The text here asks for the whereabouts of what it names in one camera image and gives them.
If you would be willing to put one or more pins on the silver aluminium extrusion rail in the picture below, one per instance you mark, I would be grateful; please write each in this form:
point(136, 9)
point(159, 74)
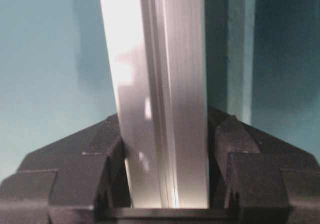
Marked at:
point(157, 58)

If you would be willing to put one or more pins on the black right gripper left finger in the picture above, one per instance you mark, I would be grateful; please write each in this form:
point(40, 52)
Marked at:
point(72, 180)

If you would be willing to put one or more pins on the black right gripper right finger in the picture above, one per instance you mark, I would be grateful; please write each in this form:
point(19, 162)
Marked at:
point(265, 179)

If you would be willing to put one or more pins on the teal table mat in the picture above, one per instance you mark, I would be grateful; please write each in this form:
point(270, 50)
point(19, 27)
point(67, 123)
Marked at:
point(262, 65)

